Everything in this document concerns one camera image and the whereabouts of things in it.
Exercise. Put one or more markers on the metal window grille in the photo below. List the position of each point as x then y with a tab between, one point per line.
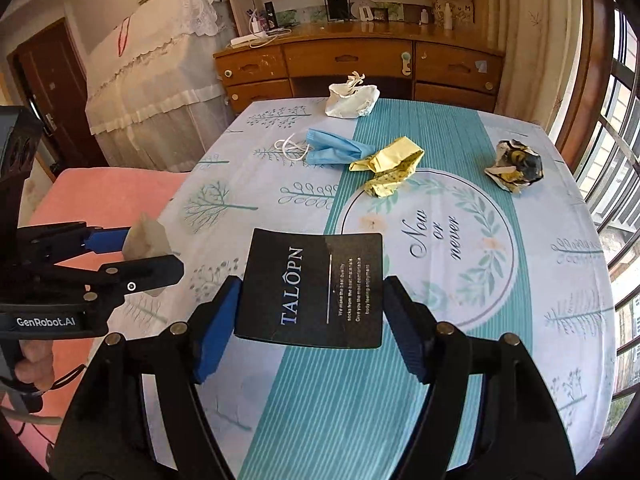
620	125

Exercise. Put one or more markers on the wooden dresser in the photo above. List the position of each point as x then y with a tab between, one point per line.
340	57

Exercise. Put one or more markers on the crumpled black yellow wrapper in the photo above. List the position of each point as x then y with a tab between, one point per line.
515	165

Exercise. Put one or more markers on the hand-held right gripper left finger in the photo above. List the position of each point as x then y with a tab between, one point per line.
215	330

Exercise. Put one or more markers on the person's left hand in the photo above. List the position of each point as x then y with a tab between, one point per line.
35	365

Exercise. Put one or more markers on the table with floral cloth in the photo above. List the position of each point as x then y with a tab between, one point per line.
525	270

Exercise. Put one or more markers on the beige gift bag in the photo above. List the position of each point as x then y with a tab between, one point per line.
462	10

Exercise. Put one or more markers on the lace-covered cabinet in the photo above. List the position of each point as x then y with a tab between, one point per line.
150	85

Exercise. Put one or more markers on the small white bottle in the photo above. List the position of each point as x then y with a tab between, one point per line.
447	19
424	16

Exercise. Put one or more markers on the black paper card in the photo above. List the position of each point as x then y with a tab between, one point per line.
310	290

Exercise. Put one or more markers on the black picture frame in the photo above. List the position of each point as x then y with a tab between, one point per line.
337	8

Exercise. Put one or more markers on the white power strip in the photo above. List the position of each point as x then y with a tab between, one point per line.
255	40

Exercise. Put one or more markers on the green white drawer lock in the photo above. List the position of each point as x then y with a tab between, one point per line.
406	62

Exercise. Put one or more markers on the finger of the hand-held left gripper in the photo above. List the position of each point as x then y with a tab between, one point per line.
107	241
145	272

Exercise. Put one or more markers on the brown wooden door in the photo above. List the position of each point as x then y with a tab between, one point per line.
50	75

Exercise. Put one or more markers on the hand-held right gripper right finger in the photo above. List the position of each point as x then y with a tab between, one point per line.
405	340

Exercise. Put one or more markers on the blue face mask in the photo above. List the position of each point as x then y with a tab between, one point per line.
330	147

